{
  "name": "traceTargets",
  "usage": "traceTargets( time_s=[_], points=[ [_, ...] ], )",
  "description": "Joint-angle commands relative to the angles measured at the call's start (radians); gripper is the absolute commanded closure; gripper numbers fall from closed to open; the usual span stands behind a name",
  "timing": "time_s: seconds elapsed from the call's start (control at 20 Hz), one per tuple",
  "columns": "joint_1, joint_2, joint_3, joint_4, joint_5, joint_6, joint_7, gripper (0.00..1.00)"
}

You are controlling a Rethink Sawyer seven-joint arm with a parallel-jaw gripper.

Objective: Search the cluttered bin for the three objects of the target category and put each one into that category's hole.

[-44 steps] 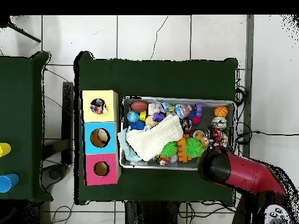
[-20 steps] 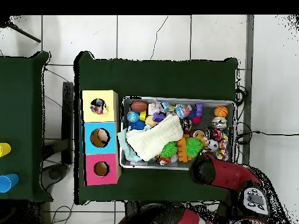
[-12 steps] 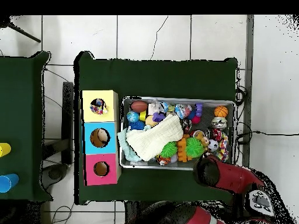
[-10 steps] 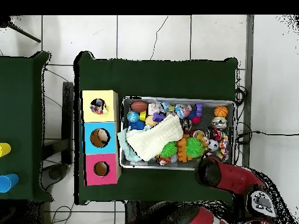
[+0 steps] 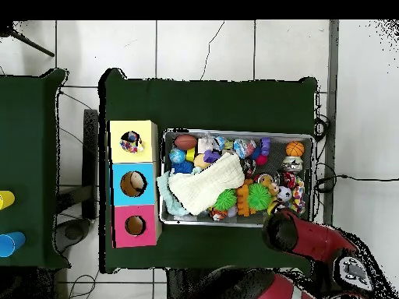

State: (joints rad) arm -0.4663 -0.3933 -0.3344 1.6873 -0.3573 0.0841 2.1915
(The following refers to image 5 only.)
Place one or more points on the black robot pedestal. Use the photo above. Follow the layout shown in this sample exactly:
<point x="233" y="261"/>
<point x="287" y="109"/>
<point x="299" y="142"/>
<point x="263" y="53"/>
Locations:
<point x="187" y="286"/>

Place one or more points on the green spiky rubber ball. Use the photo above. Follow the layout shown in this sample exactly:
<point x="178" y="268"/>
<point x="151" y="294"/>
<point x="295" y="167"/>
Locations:
<point x="260" y="195"/>
<point x="225" y="200"/>

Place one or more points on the blue cup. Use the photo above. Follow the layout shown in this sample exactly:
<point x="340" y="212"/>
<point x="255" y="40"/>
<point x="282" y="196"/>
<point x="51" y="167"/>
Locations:
<point x="11" y="244"/>

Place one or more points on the grey stand foot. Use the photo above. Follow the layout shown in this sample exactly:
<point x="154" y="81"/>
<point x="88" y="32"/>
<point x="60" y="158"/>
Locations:
<point x="73" y="232"/>

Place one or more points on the orange toy basketball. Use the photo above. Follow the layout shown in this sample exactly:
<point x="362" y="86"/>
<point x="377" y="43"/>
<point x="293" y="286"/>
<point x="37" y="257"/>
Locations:
<point x="294" y="149"/>

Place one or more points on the mint knitted cloth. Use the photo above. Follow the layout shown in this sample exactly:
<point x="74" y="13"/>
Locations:
<point x="165" y="193"/>

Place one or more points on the dark green table cloth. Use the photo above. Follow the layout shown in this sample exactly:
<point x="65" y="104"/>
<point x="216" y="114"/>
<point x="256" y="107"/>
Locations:
<point x="28" y="140"/>
<point x="218" y="106"/>

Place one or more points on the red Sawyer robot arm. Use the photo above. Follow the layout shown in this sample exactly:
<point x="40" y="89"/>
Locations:
<point x="311" y="239"/>

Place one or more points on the polka dot cloth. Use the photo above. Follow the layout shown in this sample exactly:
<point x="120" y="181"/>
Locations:
<point x="131" y="144"/>
<point x="298" y="194"/>

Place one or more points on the brown monkey plush toy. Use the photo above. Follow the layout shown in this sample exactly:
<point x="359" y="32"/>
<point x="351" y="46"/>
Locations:
<point x="271" y="187"/>

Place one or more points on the globe print ball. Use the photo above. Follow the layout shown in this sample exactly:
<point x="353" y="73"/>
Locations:
<point x="177" y="156"/>

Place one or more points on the wooden box with three holes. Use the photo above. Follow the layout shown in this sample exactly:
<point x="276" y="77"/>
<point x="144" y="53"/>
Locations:
<point x="146" y="155"/>

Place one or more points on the black upright panel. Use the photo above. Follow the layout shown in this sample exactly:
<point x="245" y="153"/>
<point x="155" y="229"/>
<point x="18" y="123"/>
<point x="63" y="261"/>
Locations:
<point x="91" y="162"/>

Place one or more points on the black tripod leg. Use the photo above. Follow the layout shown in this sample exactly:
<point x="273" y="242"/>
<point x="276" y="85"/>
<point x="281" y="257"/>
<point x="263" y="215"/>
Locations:
<point x="31" y="43"/>

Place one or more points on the cream knitted cloth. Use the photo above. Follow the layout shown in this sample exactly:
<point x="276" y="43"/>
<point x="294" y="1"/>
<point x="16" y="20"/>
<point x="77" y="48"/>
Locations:
<point x="202" y="187"/>

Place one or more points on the brown toy football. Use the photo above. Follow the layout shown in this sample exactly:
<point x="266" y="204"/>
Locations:
<point x="185" y="142"/>

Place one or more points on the yellow cup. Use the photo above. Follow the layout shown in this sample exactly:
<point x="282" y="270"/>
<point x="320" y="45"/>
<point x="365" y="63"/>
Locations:
<point x="6" y="200"/>

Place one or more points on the blue spiky rubber ball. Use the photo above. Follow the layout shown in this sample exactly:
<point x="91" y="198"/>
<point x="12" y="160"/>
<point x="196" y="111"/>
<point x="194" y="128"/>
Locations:
<point x="183" y="168"/>

